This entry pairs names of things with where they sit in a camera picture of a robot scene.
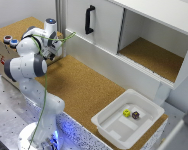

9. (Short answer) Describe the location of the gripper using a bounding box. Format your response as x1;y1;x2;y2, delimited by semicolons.
43;42;63;62

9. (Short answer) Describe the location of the white plastic box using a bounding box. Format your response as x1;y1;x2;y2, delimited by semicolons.
90;88;166;149

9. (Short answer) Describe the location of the purple block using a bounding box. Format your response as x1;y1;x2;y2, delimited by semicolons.
131;110;141;120

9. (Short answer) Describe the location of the red button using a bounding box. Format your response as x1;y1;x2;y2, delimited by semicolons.
3;35;13;45

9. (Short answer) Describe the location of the black door handle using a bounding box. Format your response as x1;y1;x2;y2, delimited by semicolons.
84;4;96;36

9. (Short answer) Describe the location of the green cable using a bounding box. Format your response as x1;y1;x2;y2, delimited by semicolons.
27;31;77;150

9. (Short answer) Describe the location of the yellow block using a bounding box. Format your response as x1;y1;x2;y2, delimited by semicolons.
122;108;132;118

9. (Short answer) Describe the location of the blue button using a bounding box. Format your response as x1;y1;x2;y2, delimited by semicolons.
9;38;20;49

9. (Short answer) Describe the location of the white cabinet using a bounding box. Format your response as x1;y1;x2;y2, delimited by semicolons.
65;0;188;107

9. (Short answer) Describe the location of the white sliding door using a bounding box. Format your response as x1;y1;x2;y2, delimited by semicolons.
66;0;125;55

